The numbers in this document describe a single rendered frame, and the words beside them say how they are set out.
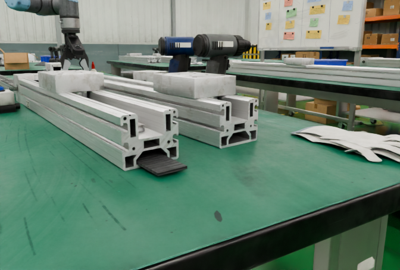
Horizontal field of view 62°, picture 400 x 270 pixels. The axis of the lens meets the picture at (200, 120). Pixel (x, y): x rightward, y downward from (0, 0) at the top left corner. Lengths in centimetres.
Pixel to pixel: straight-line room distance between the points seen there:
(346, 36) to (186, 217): 333
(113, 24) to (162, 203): 1246
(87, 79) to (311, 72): 162
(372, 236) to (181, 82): 47
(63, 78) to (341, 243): 64
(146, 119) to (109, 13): 1229
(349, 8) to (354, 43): 33
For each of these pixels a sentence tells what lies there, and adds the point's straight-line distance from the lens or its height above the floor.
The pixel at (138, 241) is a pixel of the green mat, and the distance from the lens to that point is 34.
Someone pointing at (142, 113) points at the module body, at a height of 85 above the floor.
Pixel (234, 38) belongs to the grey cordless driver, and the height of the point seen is 99.
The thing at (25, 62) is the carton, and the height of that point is 85.
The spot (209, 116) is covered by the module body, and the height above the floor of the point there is 84.
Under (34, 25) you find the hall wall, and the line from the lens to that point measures 1241.
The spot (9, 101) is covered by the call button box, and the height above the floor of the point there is 81.
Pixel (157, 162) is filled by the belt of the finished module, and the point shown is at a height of 79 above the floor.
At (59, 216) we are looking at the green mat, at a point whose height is 78.
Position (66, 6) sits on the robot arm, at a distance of 148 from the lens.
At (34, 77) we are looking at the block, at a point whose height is 87.
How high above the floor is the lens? 96
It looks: 12 degrees down
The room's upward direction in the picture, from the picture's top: straight up
